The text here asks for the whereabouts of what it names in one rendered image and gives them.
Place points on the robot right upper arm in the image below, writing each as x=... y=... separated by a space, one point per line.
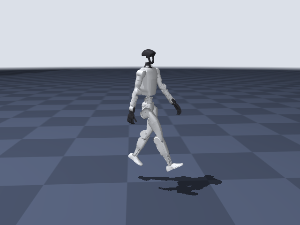
x=140 y=74

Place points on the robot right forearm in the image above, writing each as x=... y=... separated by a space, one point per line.
x=133 y=100

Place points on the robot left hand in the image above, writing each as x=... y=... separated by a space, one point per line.
x=177 y=107

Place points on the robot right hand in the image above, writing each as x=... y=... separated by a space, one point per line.
x=130 y=117

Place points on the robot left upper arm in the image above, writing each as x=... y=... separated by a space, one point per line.
x=159 y=80

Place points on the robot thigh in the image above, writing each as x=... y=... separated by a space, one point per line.
x=153 y=121
x=146 y=133

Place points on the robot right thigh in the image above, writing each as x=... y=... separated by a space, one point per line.
x=153 y=121

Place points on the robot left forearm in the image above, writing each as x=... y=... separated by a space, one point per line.
x=167 y=95

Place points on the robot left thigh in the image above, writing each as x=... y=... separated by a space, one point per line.
x=146 y=133

